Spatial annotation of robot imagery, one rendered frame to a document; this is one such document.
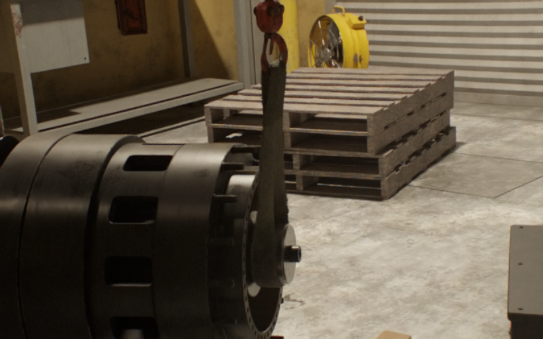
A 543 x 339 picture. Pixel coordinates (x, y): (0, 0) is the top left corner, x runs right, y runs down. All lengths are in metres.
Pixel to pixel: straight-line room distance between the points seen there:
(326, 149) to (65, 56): 2.02
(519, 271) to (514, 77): 5.72
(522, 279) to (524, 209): 3.38
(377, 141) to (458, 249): 0.98
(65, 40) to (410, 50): 2.63
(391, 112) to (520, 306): 3.83
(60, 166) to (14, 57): 4.52
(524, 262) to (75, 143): 1.03
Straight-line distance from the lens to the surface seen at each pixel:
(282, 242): 2.59
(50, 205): 2.56
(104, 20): 8.44
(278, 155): 2.62
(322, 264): 5.13
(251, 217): 2.63
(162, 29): 8.83
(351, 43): 7.85
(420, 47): 8.59
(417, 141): 6.54
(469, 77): 8.40
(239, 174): 2.59
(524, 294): 2.44
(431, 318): 4.54
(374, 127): 5.92
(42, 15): 7.28
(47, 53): 7.30
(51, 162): 2.64
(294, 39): 8.90
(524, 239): 2.76
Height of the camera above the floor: 1.70
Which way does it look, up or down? 14 degrees down
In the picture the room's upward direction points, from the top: 4 degrees counter-clockwise
